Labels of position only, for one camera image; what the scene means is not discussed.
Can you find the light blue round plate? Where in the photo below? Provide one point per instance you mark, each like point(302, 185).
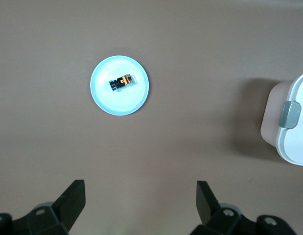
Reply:
point(104, 98)

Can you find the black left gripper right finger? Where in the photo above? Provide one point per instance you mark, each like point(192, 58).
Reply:
point(207, 203)

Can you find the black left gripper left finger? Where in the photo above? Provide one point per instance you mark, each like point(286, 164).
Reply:
point(73, 200)

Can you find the white lidded box grey latches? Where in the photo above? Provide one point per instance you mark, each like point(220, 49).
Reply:
point(295, 147)

